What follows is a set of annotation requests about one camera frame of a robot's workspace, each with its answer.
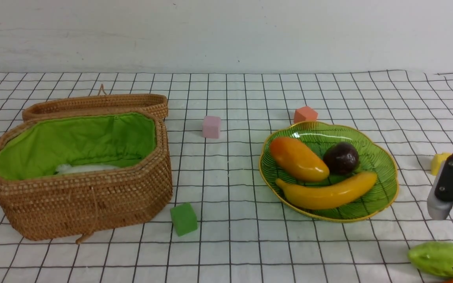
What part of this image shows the green toy cucumber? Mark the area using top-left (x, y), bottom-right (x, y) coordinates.
top-left (407, 241), bottom-right (453, 278)

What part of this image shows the dark purple toy mangosteen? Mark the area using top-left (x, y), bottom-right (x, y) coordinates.
top-left (322, 141), bottom-right (360, 175)

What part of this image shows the yellow toy banana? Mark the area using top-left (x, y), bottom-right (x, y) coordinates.
top-left (275, 171), bottom-right (378, 210)

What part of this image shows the orange yellow toy mango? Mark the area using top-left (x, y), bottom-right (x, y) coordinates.
top-left (269, 136), bottom-right (330, 182)

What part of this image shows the white toy radish with leaf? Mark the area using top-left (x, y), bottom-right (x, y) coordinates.
top-left (55, 164), bottom-right (120, 175)

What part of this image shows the yellow foam cube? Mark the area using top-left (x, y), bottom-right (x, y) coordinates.
top-left (430, 152), bottom-right (451, 176)

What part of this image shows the green glass leaf plate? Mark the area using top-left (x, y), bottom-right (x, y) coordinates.
top-left (258, 121), bottom-right (399, 223)

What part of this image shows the orange foam cube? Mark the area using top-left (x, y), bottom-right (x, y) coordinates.
top-left (293, 106), bottom-right (319, 124)

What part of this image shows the green foam cube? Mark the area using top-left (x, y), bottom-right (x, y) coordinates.
top-left (170, 202), bottom-right (198, 237)

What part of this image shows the checkered white tablecloth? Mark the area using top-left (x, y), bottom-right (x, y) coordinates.
top-left (0, 70), bottom-right (453, 283)

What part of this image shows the pink foam cube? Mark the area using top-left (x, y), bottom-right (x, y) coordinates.
top-left (203, 115), bottom-right (221, 139)

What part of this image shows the woven wicker basket lid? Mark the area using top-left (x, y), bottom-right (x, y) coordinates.
top-left (22, 84), bottom-right (169, 121)

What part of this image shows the woven wicker basket green lining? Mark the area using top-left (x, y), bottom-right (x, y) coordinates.
top-left (0, 110), bottom-right (174, 245)

